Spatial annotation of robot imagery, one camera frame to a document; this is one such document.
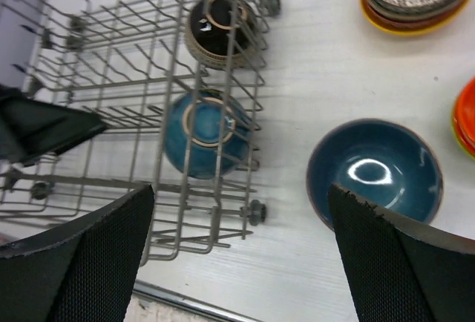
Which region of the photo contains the orange bowl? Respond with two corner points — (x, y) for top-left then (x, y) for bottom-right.
(453, 78), (474, 147)

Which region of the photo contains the glossy teal blue bowl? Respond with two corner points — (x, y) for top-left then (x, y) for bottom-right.
(164, 89), (251, 180)

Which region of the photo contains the lime green bowl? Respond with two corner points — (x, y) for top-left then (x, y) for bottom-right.
(451, 108), (475, 160)

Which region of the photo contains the matte blue bowl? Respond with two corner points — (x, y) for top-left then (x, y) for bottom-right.
(306, 118), (444, 228)

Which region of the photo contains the grey wire dish rack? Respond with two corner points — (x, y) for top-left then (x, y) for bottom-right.
(1, 0), (281, 260)

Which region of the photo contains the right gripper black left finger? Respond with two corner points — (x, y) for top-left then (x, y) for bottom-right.
(1, 185), (154, 321)

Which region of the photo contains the black patterned bowl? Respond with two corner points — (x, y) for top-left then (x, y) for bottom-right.
(184, 0), (258, 70)

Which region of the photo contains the yellow bowl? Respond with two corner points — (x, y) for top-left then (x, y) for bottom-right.
(359, 0), (471, 36)

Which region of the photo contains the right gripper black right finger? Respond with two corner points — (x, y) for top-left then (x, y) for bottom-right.
(327, 184), (474, 321)

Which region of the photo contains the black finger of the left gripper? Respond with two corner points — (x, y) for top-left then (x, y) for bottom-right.
(1, 85), (108, 165)

